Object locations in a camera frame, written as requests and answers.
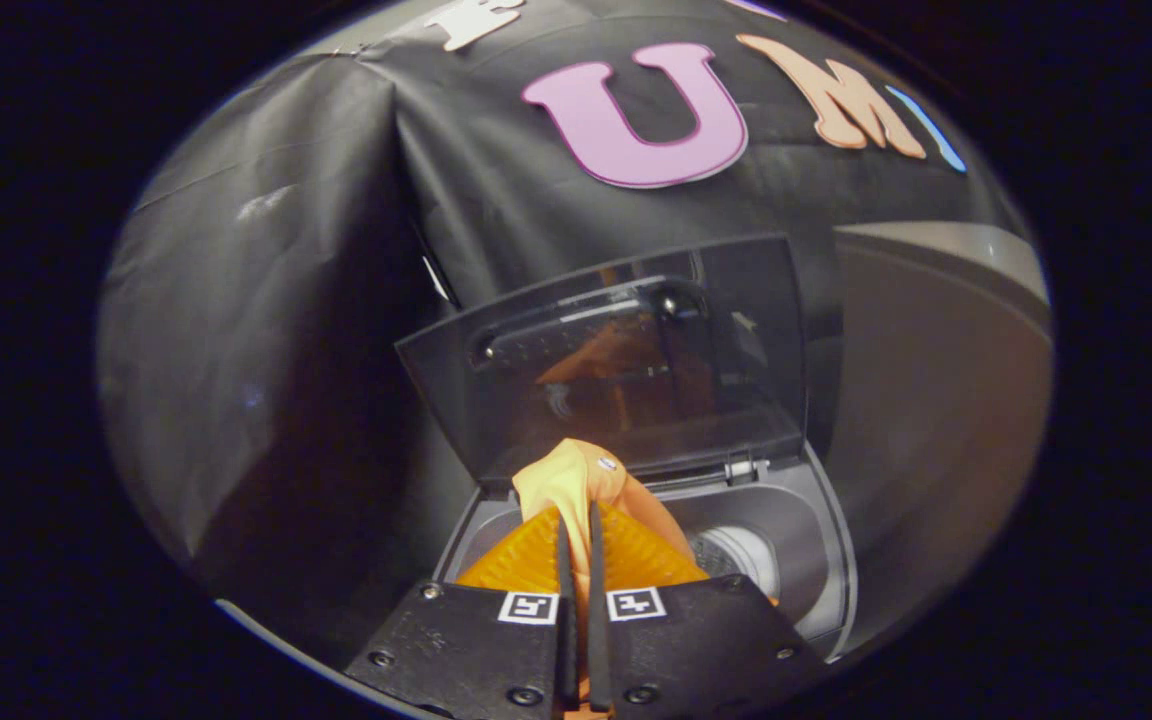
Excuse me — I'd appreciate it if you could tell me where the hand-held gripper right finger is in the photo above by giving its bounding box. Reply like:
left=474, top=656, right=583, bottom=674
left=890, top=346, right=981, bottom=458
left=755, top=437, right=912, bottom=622
left=588, top=500, right=827, bottom=717

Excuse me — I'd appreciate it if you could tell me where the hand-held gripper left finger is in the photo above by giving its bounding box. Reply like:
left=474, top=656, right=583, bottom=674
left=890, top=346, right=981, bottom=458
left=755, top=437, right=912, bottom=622
left=346, top=505, right=578, bottom=717

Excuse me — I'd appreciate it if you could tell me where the yellow-orange shirt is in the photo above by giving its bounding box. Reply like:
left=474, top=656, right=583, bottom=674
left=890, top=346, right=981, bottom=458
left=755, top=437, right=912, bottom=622
left=512, top=438, right=779, bottom=717

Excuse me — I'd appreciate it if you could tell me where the tinted washing machine lid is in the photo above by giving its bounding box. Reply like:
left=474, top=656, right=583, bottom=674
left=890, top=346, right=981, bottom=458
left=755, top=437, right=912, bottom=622
left=395, top=234, right=808, bottom=498

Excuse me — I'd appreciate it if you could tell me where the grey cabinet with dark top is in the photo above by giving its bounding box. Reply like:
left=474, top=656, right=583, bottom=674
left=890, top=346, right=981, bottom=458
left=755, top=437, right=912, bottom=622
left=824, top=221, right=1054, bottom=653

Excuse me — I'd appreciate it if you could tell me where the black backdrop cloth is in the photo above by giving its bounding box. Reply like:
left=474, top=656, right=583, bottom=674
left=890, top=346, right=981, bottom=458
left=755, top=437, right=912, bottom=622
left=96, top=0, right=1029, bottom=605

